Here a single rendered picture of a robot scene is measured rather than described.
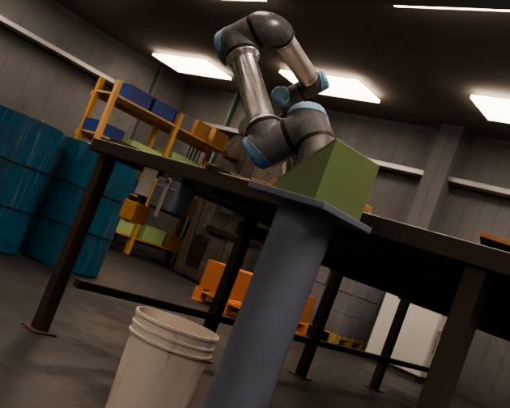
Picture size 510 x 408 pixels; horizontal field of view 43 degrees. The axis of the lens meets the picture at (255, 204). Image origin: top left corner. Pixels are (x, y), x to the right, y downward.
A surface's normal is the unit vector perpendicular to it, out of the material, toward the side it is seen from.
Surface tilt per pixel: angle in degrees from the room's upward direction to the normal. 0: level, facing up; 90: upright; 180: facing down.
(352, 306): 90
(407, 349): 90
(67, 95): 90
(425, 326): 90
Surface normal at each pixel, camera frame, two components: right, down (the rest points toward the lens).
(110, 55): 0.73, 0.23
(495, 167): -0.58, -0.28
